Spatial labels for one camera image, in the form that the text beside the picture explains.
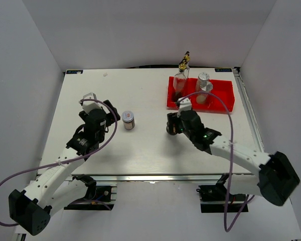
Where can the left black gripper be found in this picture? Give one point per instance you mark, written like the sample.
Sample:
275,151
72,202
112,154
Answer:
110,117

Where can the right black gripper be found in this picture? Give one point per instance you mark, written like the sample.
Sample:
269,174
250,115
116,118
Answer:
171,116

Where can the red lid sauce jar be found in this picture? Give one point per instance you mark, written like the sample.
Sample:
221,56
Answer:
171,128

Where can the silver lid white shaker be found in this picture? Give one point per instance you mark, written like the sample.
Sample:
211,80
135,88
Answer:
202,96

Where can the glass bottle with dark sauce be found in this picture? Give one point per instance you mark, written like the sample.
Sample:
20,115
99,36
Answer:
179,81

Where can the blue label spice shaker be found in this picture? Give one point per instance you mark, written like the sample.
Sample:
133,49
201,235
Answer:
202,81

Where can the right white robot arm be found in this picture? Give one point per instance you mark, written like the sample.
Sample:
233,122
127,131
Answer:
271,176

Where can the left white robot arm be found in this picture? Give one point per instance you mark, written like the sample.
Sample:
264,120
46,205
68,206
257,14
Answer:
33,207

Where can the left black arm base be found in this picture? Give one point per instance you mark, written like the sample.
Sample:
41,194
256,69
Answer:
99,197

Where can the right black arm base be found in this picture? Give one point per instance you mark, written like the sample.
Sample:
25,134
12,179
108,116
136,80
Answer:
217,192

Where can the small white lid jar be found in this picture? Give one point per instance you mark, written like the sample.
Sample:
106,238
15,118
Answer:
128,120

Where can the red plastic organizer bin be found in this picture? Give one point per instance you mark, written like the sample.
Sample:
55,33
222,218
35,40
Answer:
221,88

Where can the empty glass oil bottle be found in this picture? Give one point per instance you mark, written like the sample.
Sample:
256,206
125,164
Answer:
186,59

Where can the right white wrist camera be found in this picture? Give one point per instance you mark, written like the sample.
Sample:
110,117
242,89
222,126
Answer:
184,104

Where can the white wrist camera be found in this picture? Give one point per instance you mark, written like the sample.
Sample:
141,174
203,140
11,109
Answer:
88,102
184,104

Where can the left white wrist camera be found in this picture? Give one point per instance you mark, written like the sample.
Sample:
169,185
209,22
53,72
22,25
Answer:
88,102

